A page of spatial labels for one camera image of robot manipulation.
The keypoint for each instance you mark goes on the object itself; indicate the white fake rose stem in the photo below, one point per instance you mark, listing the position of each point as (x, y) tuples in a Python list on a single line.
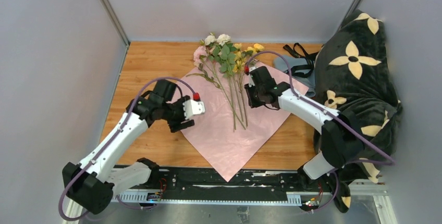
[(222, 39)]

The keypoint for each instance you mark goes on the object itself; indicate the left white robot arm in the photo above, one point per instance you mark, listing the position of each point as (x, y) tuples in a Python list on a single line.
[(92, 183)]

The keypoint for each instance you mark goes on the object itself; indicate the light blue cloth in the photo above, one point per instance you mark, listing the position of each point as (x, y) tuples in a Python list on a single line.
[(302, 70)]

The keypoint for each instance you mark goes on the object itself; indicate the yellow fake flower stem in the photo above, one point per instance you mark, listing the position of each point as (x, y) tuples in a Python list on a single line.
[(241, 57)]

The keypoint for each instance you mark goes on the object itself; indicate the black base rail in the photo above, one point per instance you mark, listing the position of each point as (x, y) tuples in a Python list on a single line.
[(187, 185)]

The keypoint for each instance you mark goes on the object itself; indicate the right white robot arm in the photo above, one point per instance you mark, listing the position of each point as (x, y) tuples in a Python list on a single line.
[(338, 143)]

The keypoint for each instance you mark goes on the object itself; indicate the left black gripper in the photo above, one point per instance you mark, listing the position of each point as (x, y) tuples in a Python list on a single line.
[(175, 125)]

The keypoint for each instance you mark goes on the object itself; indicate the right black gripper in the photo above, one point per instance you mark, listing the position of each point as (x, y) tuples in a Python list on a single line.
[(252, 103)]

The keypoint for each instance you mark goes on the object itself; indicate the pink fake flower stem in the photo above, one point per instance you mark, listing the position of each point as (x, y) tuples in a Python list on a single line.
[(200, 57)]

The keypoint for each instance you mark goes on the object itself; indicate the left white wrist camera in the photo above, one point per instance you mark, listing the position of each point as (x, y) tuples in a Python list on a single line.
[(193, 108)]

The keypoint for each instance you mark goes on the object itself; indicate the pink wrapping paper sheet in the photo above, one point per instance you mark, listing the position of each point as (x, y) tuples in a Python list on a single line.
[(271, 139)]

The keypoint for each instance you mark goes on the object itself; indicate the dark floral blanket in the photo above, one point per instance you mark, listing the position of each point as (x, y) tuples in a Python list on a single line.
[(352, 74)]

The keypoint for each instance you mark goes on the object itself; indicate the small bud leafy sprig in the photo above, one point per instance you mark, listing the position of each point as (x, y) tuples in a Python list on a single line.
[(207, 72)]

